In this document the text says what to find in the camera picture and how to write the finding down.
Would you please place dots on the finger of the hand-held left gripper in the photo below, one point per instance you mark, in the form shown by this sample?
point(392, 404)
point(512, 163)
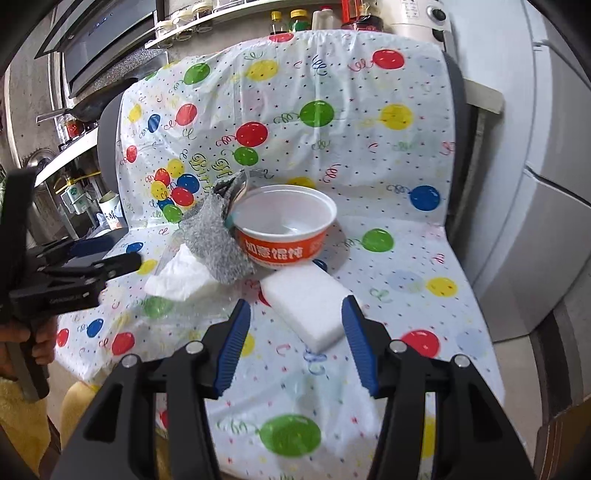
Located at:
point(120, 265)
point(87, 247)

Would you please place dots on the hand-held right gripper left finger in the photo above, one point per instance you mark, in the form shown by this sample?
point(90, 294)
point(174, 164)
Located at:
point(233, 341)

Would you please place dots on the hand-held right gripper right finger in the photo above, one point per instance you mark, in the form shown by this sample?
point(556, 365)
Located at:
point(360, 341)

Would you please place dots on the clear plastic bag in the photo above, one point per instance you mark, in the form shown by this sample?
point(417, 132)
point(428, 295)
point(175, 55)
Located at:
point(198, 316)

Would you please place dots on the white tissue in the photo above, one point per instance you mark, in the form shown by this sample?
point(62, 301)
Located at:
point(180, 277)

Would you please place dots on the white foam block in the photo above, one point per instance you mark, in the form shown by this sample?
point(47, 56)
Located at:
point(307, 302)

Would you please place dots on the silver bubble wrap pouch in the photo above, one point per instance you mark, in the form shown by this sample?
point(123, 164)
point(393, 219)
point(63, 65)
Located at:
point(217, 249)

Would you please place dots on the orange instant noodle bowl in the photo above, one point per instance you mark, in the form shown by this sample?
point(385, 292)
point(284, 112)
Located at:
point(286, 249)

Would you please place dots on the person's left hand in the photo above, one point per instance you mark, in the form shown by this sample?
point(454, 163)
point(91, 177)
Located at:
point(44, 344)

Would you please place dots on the white yellow tin can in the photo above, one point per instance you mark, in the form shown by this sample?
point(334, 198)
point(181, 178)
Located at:
point(112, 214)

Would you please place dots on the white kitchen counter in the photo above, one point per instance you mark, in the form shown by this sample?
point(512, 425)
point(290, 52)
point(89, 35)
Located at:
point(69, 152)

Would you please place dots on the metal colander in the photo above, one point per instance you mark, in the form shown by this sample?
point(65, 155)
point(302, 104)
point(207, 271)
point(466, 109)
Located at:
point(37, 160)

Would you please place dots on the person's left leg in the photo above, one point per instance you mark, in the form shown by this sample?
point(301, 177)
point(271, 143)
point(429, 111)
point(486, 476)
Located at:
point(76, 406)

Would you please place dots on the red condiment jar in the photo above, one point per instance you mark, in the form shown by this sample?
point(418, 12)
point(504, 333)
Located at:
point(74, 127)

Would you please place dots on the black wok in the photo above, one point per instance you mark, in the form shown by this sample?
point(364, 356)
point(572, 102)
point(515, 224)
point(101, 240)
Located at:
point(85, 110)

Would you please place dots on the balloon print plastic tablecloth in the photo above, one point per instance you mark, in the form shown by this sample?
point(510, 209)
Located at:
point(323, 152)

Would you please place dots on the steel range hood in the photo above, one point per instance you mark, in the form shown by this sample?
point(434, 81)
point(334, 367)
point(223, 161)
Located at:
point(106, 41)

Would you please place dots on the brown wooden door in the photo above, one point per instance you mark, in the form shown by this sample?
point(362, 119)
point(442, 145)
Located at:
point(568, 443)

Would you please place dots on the grey refrigerator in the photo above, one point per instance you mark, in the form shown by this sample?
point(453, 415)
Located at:
point(531, 184)

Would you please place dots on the glass spice jar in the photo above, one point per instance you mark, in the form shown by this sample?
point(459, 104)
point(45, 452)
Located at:
point(168, 26)
point(203, 10)
point(185, 17)

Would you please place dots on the small beige side table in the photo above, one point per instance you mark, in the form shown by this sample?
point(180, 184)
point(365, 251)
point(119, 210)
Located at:
point(482, 94)

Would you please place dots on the dark soy sauce bottle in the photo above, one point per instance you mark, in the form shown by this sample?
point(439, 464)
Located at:
point(277, 25)

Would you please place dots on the yellow cap green label bottle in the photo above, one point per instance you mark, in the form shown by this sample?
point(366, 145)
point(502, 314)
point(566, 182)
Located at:
point(298, 22)

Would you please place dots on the white jug with red cap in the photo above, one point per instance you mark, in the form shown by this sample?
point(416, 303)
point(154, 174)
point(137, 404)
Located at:
point(324, 18)

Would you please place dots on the white kitchen appliance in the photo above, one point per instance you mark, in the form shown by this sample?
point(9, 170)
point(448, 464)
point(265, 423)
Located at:
point(422, 21)

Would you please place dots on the red cooking oil bottle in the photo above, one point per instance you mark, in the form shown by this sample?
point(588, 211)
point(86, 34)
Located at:
point(352, 9)

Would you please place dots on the white green wall device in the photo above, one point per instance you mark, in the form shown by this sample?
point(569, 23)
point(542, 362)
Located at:
point(75, 197)

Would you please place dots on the white wall shelf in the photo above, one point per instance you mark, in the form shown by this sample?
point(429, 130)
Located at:
point(240, 14)

